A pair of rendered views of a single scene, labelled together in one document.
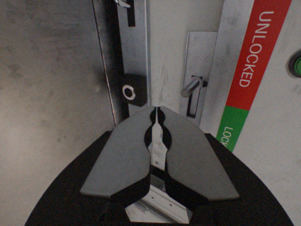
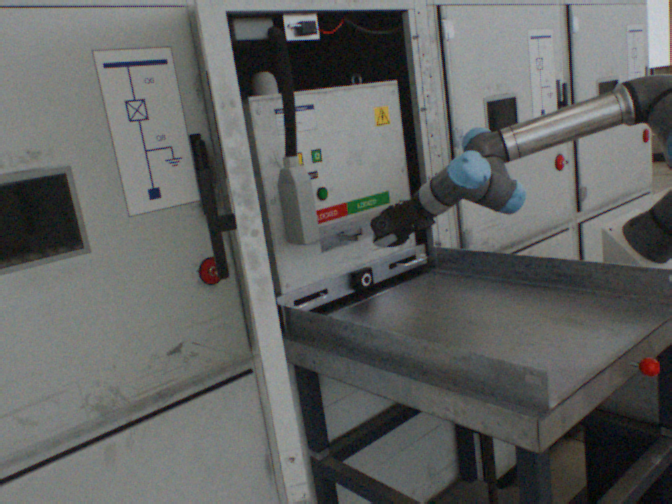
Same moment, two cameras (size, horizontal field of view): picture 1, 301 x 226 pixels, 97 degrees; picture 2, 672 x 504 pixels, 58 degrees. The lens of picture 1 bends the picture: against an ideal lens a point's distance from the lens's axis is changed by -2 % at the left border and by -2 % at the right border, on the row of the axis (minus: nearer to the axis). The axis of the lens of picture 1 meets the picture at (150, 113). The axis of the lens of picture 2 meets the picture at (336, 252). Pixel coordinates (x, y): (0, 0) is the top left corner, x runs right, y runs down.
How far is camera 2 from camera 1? 1.36 m
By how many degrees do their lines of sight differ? 14
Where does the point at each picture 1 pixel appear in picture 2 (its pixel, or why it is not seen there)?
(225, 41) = (331, 230)
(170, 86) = (349, 252)
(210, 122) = (362, 219)
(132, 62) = (345, 285)
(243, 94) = (340, 209)
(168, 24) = (320, 266)
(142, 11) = (320, 284)
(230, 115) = (351, 209)
